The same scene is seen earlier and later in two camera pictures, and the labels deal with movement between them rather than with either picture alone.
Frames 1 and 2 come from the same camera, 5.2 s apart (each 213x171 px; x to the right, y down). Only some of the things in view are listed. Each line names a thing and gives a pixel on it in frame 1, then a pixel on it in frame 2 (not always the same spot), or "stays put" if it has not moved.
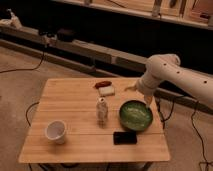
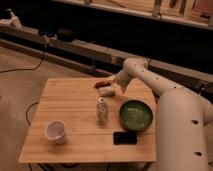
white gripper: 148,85 -> 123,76
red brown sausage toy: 104,83 stays put
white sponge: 106,91 stays put
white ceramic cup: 55,131 stays put
